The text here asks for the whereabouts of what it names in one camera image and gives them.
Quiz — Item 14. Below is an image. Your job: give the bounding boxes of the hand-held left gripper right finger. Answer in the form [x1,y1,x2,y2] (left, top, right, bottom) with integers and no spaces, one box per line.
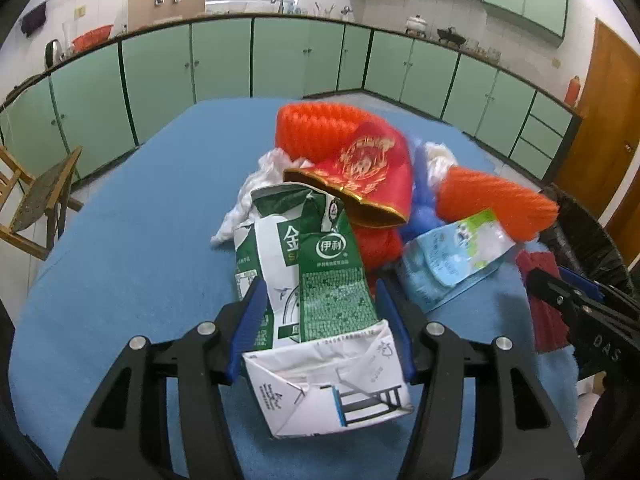
[375,278,586,480]

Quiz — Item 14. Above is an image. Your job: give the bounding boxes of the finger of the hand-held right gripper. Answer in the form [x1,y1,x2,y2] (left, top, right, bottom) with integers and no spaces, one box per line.
[559,266,640,322]
[525,267,601,327]

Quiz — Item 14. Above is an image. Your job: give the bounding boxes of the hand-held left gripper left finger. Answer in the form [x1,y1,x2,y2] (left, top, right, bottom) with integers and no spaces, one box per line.
[59,277,271,480]

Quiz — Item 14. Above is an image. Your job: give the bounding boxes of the black trash bin bag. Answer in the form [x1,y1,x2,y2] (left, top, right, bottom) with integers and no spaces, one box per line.
[540,185,632,293]

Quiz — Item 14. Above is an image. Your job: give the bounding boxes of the green and white milk carton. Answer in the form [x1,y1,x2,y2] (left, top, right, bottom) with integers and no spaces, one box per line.
[234,182,415,440]

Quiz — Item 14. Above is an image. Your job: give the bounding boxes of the light blue snack packet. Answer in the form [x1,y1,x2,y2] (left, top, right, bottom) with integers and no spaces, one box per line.
[397,210,517,313]

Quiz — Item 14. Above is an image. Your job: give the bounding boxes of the red paper bowl gold print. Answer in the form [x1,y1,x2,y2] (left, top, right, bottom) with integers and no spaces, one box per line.
[283,122,413,228]

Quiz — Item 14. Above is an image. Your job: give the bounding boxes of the dark red cloth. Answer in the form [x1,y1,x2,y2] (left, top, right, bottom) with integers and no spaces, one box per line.
[516,250,571,355]

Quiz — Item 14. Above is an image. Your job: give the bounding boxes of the crumpled white tissue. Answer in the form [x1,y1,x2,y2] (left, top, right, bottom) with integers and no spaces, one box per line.
[209,149,311,248]

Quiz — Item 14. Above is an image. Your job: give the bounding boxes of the blue plastic bag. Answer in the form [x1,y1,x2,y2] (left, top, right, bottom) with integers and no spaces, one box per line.
[400,137,451,241]

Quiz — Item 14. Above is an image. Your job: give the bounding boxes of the orange foam net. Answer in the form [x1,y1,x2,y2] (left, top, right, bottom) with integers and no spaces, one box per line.
[439,166,559,242]
[276,102,405,271]

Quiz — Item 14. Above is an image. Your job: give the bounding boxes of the crumpled white paper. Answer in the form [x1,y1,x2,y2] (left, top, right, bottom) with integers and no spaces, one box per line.
[425,142,458,177]

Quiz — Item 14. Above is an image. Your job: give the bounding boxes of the brown wooden door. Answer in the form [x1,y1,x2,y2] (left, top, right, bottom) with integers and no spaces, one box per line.
[555,17,640,241]

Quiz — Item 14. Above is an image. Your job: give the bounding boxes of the wooden chair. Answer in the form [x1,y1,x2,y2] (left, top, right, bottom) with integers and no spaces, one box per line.
[0,145,85,261]

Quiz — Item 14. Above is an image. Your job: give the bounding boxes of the glass jars on counter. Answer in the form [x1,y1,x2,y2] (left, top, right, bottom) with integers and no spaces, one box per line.
[460,40,501,61]

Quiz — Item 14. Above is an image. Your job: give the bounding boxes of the green lower kitchen cabinets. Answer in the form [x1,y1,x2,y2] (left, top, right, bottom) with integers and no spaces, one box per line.
[0,12,583,183]

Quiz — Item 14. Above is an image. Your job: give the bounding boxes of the glassware by sink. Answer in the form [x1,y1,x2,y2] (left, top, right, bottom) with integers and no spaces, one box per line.
[287,2,353,18]

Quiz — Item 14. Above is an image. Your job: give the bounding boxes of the red plastic basin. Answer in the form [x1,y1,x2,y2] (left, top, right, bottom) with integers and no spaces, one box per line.
[71,25,113,51]

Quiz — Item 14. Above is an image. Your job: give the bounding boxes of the metal kettle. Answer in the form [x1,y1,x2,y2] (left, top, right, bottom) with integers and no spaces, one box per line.
[45,38,68,68]

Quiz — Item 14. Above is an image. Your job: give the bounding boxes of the purple towel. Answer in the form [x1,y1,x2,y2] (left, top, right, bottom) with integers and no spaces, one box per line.
[20,2,48,36]

